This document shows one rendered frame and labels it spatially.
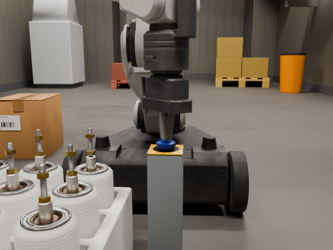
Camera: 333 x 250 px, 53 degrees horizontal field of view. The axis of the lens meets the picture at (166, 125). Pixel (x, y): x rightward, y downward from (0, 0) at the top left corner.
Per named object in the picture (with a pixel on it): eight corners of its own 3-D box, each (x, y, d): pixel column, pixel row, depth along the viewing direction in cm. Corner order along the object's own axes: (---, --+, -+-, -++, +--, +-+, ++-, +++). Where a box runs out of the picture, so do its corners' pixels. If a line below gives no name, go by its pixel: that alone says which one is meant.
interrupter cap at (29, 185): (-18, 193, 62) (-18, 189, 62) (16, 179, 69) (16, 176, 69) (10, 200, 59) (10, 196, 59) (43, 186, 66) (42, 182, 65)
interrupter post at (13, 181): (4, 190, 63) (2, 174, 63) (14, 186, 65) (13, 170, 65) (12, 192, 62) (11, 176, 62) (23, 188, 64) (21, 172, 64)
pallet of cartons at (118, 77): (124, 83, 664) (123, 62, 656) (163, 83, 660) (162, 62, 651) (110, 89, 548) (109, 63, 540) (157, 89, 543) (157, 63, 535)
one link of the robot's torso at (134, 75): (137, 112, 139) (122, 13, 101) (185, 112, 139) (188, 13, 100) (134, 142, 130) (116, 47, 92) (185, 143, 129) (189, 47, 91)
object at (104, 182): (111, 229, 84) (108, 160, 81) (119, 249, 75) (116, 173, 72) (72, 235, 81) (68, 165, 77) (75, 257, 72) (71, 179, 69)
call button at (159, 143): (157, 148, 70) (157, 138, 70) (176, 148, 70) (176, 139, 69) (155, 153, 66) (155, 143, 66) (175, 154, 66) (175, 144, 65)
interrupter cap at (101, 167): (105, 163, 79) (105, 160, 79) (111, 173, 72) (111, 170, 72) (73, 167, 77) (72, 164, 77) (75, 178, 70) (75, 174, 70)
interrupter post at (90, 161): (96, 168, 76) (95, 154, 75) (97, 171, 74) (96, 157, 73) (85, 169, 75) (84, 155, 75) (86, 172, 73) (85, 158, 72)
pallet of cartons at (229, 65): (215, 87, 576) (217, 36, 559) (209, 81, 717) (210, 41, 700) (276, 87, 570) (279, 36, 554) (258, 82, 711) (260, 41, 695)
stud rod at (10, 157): (9, 181, 63) (5, 143, 62) (14, 179, 64) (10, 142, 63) (11, 182, 63) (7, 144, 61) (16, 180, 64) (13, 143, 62)
